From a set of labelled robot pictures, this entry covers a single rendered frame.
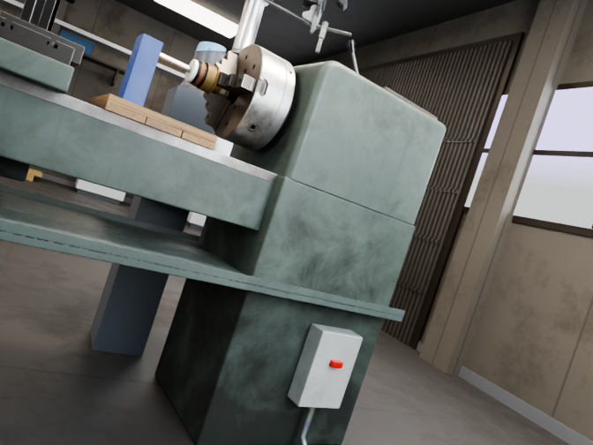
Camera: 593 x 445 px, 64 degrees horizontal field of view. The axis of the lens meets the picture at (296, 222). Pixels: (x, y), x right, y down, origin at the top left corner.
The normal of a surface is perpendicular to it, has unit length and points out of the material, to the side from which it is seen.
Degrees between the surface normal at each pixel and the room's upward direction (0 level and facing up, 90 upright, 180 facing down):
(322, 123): 90
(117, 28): 90
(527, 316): 90
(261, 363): 90
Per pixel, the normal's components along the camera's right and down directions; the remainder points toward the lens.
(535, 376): -0.85, -0.27
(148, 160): 0.51, 0.19
